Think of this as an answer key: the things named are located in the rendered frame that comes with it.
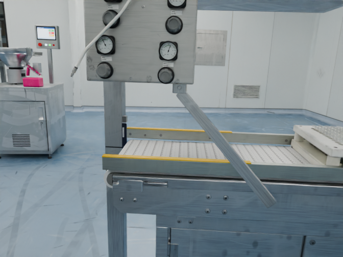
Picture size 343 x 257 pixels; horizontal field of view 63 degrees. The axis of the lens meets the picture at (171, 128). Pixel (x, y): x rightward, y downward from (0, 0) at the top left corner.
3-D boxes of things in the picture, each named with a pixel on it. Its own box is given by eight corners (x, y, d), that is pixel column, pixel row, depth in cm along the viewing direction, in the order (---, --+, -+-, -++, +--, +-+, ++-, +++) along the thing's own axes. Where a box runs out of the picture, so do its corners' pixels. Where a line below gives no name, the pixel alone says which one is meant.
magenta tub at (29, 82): (22, 86, 275) (22, 78, 273) (27, 85, 287) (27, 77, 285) (39, 87, 277) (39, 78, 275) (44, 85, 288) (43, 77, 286)
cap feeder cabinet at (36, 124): (-10, 160, 288) (-21, 86, 269) (15, 144, 342) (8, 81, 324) (53, 160, 293) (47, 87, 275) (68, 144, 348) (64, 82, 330)
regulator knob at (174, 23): (164, 33, 51) (164, 7, 50) (165, 34, 54) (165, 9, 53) (182, 33, 51) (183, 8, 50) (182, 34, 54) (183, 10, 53)
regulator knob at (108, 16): (99, 26, 52) (98, 1, 51) (103, 28, 54) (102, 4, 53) (117, 27, 52) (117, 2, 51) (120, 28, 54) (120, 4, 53)
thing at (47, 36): (38, 83, 309) (33, 24, 294) (42, 82, 319) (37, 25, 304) (59, 84, 311) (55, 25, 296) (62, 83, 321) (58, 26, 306)
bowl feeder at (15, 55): (-9, 84, 284) (-14, 46, 275) (8, 81, 319) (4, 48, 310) (41, 85, 289) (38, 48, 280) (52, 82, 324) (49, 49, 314)
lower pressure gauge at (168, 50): (158, 60, 54) (158, 40, 53) (158, 60, 55) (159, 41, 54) (177, 61, 54) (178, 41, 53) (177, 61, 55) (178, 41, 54)
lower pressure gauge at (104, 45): (95, 54, 54) (94, 34, 53) (97, 54, 55) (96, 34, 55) (114, 55, 54) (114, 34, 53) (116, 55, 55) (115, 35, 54)
